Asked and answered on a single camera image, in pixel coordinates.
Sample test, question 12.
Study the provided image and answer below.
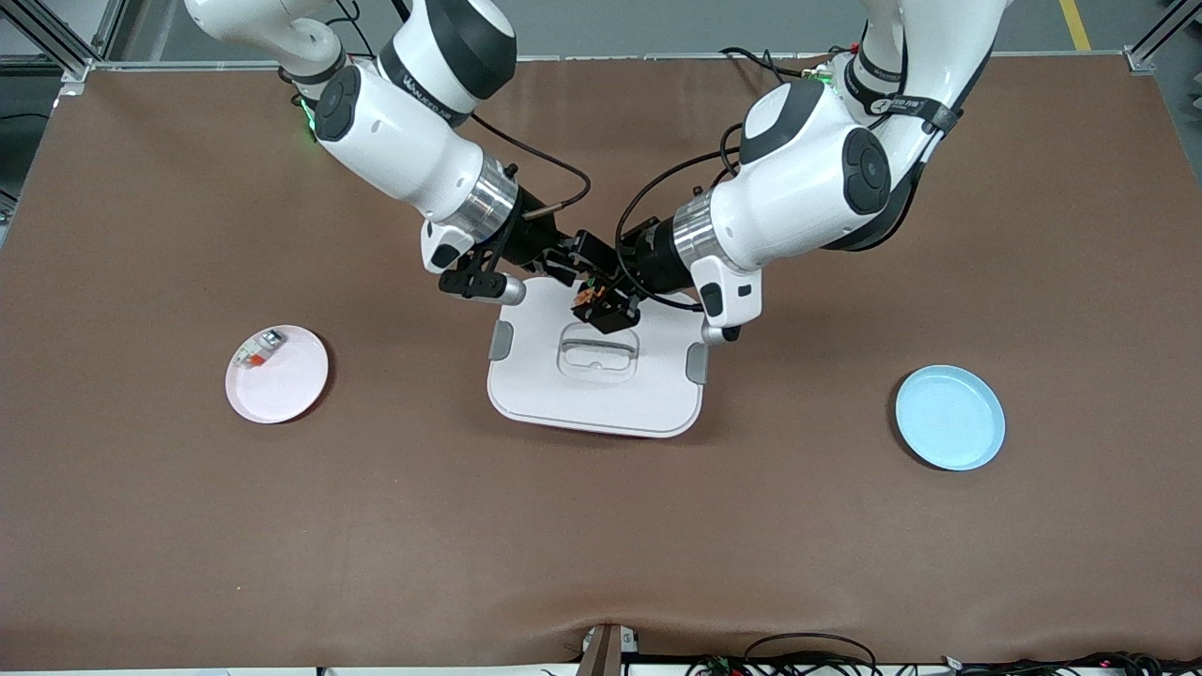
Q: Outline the tangled black cable bundle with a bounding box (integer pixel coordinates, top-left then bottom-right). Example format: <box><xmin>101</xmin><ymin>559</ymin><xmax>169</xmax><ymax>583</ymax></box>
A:
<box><xmin>942</xmin><ymin>650</ymin><xmax>1202</xmax><ymax>676</ymax></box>

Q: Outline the black looped cable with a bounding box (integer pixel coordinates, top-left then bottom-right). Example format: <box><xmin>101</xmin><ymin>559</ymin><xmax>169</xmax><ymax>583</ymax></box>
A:
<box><xmin>742</xmin><ymin>633</ymin><xmax>880</xmax><ymax>676</ymax></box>

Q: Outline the aluminium frame post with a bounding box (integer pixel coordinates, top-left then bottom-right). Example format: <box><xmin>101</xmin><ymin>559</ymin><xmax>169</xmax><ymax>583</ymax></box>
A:
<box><xmin>1125</xmin><ymin>0</ymin><xmax>1202</xmax><ymax>76</ymax></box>
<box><xmin>0</xmin><ymin>0</ymin><xmax>125</xmax><ymax>84</ymax></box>

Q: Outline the silver table edge rail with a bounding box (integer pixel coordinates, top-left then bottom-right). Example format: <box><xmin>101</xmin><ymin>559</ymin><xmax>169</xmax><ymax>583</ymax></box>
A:
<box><xmin>86</xmin><ymin>51</ymin><xmax>1135</xmax><ymax>70</ymax></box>

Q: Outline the pink round plate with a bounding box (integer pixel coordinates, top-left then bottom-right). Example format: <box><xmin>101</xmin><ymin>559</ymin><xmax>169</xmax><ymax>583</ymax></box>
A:
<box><xmin>224</xmin><ymin>325</ymin><xmax>331</xmax><ymax>425</ymax></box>

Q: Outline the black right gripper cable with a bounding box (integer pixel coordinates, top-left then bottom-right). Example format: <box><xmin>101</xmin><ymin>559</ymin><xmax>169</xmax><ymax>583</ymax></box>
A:
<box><xmin>470</xmin><ymin>113</ymin><xmax>593</xmax><ymax>222</ymax></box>

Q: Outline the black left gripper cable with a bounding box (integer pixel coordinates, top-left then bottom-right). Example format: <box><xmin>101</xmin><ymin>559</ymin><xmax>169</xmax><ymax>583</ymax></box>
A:
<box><xmin>615</xmin><ymin>122</ymin><xmax>752</xmax><ymax>313</ymax></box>

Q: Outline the white lidded storage box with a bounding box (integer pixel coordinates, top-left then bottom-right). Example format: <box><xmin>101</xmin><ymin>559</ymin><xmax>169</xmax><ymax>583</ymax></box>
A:
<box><xmin>486</xmin><ymin>276</ymin><xmax>709</xmax><ymax>439</ymax></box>

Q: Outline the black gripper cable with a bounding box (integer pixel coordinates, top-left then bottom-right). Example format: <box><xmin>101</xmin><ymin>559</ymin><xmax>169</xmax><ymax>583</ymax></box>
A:
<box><xmin>470</xmin><ymin>113</ymin><xmax>593</xmax><ymax>222</ymax></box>
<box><xmin>615</xmin><ymin>122</ymin><xmax>752</xmax><ymax>313</ymax></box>

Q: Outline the black left arm base cable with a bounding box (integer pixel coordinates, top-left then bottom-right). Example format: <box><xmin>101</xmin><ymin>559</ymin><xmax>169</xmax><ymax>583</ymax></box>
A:
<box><xmin>719</xmin><ymin>45</ymin><xmax>829</xmax><ymax>91</ymax></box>

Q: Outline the brown table clamp bracket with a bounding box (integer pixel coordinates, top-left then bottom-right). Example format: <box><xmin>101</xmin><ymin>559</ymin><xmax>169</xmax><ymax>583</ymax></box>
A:
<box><xmin>578</xmin><ymin>623</ymin><xmax>641</xmax><ymax>676</ymax></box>

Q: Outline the light blue round plate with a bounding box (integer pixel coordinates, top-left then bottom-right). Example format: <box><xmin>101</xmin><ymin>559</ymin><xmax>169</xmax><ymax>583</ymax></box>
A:
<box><xmin>894</xmin><ymin>364</ymin><xmax>1007</xmax><ymax>472</ymax></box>

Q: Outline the white circuit breaker orange lever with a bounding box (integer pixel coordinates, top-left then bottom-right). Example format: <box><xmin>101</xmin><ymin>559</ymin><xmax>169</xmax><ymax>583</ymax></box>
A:
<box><xmin>235</xmin><ymin>330</ymin><xmax>286</xmax><ymax>370</ymax></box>

